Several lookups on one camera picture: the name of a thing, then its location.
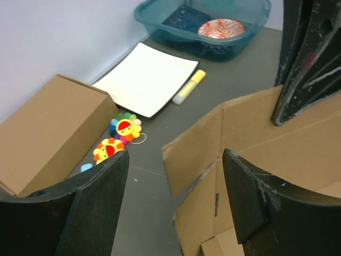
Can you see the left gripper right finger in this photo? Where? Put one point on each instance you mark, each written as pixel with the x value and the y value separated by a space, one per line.
pixel 272 216

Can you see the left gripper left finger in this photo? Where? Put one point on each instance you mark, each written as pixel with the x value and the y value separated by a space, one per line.
pixel 77 216

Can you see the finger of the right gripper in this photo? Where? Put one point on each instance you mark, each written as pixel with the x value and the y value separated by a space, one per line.
pixel 309 65

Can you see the cardboard box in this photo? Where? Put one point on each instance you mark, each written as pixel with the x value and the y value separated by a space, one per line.
pixel 305 152
pixel 44 140

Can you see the light blue marker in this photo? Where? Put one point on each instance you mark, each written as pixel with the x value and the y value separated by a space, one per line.
pixel 86 167

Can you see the red patterned bowl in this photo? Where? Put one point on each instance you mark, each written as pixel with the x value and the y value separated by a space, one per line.
pixel 221 28

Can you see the yellow highlighter marker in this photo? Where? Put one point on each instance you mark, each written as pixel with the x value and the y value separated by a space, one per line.
pixel 188 87

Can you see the teal plastic bin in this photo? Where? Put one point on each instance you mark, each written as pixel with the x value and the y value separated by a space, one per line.
pixel 252 14

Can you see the white square plate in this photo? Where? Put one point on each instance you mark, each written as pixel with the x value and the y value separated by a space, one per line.
pixel 146 79

